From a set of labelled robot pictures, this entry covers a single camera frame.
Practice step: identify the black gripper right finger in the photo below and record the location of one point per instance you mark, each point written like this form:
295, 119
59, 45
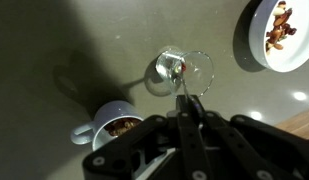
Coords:
261, 151

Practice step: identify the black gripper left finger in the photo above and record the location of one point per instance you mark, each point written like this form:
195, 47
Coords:
175, 140

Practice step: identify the clear glass cup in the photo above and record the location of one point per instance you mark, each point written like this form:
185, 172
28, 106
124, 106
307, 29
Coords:
185, 72

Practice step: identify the white bowl with nuts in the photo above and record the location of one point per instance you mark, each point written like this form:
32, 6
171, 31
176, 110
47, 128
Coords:
279, 34

